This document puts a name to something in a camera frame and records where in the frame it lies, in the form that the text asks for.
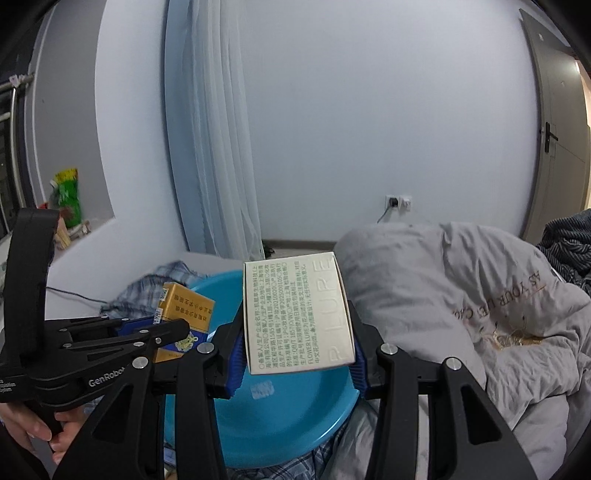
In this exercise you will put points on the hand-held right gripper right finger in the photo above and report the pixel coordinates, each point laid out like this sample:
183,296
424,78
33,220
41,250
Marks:
360,376

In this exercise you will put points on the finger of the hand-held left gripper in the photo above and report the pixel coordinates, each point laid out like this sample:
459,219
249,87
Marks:
138,340
134,326

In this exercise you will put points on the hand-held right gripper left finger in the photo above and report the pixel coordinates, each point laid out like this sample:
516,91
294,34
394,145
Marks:
236,364

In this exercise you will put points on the yellow cigarette box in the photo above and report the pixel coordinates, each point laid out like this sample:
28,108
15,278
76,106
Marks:
184,309

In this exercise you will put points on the blue plastic basin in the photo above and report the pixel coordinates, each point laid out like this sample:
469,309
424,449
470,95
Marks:
286,415

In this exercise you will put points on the cream cardboard box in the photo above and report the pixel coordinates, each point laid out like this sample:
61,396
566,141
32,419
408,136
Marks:
295,314

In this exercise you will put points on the person's left hand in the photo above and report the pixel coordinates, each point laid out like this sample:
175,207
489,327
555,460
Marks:
69,417

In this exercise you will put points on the plaid cloth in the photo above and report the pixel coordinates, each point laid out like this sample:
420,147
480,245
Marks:
143,290

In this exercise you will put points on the pink-lidded toothpick jar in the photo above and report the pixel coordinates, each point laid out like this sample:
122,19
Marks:
62,240

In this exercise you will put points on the small grey toy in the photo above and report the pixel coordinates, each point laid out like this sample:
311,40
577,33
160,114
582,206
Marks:
79,230

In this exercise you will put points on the green snack bag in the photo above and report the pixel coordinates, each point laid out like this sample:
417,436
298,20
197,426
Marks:
68,198

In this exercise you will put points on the grey quilt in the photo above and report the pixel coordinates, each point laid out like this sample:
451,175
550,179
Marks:
461,286

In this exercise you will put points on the metal window railing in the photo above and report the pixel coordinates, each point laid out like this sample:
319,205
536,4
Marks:
16,138

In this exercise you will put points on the blue curtain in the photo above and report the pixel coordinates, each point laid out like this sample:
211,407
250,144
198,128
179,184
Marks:
178,138

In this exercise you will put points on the white clip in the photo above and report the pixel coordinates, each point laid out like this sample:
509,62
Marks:
17,81

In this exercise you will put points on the white sheer curtain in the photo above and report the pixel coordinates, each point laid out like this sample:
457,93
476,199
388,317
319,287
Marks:
231,138

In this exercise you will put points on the dark striped cloth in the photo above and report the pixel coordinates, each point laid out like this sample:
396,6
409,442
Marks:
568,249

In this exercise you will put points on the grey door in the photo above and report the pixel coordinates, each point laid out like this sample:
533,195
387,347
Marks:
554,92

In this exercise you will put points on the white wall socket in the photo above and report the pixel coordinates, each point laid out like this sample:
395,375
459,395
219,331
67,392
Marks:
404,202

